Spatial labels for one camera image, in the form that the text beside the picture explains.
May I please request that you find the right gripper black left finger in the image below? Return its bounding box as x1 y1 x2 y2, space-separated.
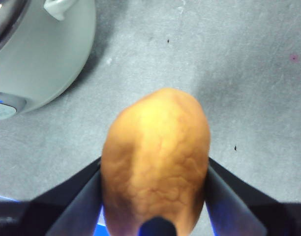
25 157 103 236

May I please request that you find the brown potato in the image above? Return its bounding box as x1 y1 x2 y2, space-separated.
100 87 211 236

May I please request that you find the sage green electric cooking pot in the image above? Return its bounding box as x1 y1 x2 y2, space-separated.
0 0 96 121

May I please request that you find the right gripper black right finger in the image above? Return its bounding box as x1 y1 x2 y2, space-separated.
205 157 289 236

